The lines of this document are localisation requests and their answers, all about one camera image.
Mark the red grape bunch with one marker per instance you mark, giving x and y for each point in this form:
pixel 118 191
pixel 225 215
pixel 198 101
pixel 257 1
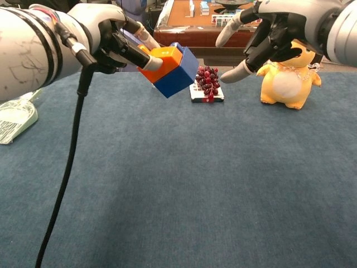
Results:
pixel 207 81

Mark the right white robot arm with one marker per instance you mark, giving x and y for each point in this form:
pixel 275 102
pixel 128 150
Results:
pixel 344 30

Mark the white calculator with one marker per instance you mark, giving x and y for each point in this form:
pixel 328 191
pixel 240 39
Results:
pixel 201 99

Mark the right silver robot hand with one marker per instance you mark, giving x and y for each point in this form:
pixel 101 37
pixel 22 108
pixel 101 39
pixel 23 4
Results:
pixel 290 22

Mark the brown mahjong table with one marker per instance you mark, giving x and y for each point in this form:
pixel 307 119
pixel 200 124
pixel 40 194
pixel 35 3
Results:
pixel 195 36

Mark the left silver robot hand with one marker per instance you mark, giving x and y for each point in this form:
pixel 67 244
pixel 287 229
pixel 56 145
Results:
pixel 92 25

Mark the yellow plush toy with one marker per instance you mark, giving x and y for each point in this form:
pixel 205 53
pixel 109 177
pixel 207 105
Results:
pixel 287 83

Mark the white plastic bag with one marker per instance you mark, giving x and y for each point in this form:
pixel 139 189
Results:
pixel 15 120

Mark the white plastic basket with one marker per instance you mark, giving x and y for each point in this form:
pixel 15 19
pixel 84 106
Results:
pixel 325 59

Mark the orange small block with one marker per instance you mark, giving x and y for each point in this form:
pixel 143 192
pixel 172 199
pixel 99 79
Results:
pixel 163 62

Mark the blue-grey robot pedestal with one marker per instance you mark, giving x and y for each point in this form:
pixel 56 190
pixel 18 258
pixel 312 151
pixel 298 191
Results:
pixel 134 6

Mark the standing mahjong tile row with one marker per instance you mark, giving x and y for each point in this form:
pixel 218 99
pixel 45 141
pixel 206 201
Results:
pixel 223 20

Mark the blue plastic box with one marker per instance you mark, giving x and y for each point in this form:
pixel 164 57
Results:
pixel 178 78

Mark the blue table cloth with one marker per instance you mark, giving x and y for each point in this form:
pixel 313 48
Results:
pixel 167 181

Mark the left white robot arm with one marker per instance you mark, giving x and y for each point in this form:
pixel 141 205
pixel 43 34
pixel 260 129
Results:
pixel 25 50

